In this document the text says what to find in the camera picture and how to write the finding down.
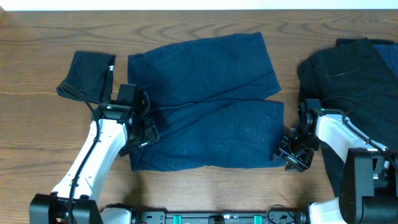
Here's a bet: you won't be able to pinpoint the dark blue shorts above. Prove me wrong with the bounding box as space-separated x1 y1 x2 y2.
127 32 285 172

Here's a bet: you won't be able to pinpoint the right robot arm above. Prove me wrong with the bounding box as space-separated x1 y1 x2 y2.
274 106 397 223

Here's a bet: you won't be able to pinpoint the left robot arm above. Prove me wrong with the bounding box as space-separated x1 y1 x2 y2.
29 101 159 223

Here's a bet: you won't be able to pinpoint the folded black cloth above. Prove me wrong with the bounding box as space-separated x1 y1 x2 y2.
63 50 116 103

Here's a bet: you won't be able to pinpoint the black garment pile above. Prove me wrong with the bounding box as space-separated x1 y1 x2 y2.
297 37 398 197

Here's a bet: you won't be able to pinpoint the blue garment at edge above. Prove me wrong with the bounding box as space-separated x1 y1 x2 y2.
373 44 398 76

